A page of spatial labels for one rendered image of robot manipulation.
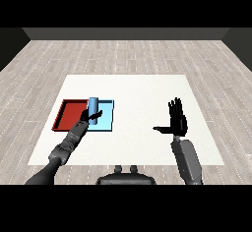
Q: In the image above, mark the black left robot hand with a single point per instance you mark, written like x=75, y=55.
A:
x=88, y=115

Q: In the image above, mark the dark grey robot body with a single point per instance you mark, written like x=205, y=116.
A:
x=125, y=178

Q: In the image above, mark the red shallow open box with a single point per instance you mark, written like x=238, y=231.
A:
x=70, y=114

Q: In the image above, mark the light blue shallow open box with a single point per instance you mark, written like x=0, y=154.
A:
x=105, y=116

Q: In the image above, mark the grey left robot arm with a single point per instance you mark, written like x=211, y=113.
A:
x=65, y=147

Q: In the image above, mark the blue can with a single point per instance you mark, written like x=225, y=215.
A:
x=93, y=104

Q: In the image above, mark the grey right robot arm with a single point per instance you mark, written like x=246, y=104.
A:
x=186, y=159

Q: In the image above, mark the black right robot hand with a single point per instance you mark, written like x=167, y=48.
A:
x=177, y=120

